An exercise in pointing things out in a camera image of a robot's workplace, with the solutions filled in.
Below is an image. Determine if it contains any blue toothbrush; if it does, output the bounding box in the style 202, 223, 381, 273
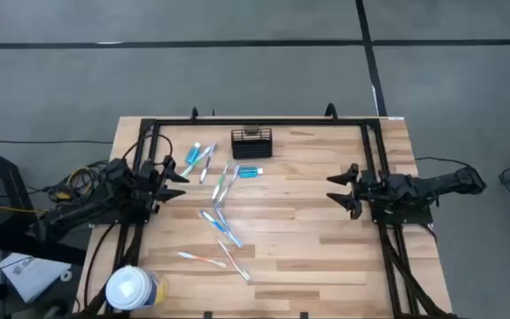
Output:
215, 206, 244, 249
180, 144, 214, 178
215, 165, 241, 207
197, 209, 230, 235

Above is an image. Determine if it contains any black aluminium table frame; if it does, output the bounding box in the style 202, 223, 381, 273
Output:
77, 104, 460, 319

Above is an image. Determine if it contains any yellow cable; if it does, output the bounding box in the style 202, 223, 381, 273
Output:
0, 166, 101, 221

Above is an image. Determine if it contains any paper cup with white lid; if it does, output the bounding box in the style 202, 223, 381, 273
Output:
104, 264, 170, 311

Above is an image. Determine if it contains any black cable bundle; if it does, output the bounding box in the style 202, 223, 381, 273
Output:
49, 161, 105, 205

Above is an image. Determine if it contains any green toothbrush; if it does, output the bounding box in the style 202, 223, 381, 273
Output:
212, 160, 232, 203

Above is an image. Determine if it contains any blue toothpaste tube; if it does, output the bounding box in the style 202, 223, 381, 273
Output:
238, 166, 264, 179

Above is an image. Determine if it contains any black wire basket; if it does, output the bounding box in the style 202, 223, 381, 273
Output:
230, 127, 274, 160

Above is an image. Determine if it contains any red orange toothbrush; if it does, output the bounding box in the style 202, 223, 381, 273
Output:
217, 238, 252, 284

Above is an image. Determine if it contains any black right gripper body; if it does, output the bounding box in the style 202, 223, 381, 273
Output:
357, 170, 391, 210

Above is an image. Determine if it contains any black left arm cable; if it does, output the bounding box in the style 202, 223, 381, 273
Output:
120, 132, 174, 178

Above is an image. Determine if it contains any black stand leg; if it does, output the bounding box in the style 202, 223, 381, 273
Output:
0, 221, 89, 267

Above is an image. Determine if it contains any white paper sheet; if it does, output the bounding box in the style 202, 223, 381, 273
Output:
0, 252, 73, 305

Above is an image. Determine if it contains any purple toothbrush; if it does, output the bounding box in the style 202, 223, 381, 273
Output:
198, 142, 218, 185

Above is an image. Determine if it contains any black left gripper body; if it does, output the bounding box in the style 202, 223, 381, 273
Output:
138, 159, 170, 214

